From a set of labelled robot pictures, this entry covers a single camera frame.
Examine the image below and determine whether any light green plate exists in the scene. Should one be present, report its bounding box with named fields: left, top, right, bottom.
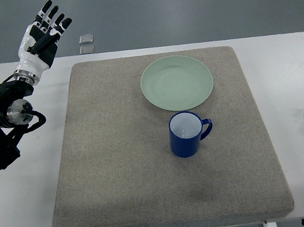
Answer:
left=140, top=55, right=214, bottom=111

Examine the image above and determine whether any blue mug white inside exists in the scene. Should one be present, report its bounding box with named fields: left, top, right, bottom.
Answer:
left=168, top=111, right=213, bottom=158

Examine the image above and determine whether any lower metal floor plate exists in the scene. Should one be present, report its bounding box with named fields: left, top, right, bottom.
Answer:
left=79, top=45, right=94, bottom=55

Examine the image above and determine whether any beige felt mat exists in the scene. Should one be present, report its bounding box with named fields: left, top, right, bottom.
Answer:
left=52, top=46, right=294, bottom=227

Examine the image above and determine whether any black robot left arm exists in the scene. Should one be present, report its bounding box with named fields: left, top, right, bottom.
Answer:
left=0, top=76, right=46, bottom=170

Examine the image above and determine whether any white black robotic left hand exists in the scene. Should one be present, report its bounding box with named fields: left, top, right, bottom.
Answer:
left=13, top=0, right=72, bottom=85

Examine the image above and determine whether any upper metal floor plate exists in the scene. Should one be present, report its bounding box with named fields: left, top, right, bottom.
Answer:
left=79, top=34, right=94, bottom=44

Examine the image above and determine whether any metal floor plate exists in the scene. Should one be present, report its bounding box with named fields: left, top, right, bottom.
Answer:
left=79, top=34, right=94, bottom=44
left=79, top=45, right=94, bottom=55

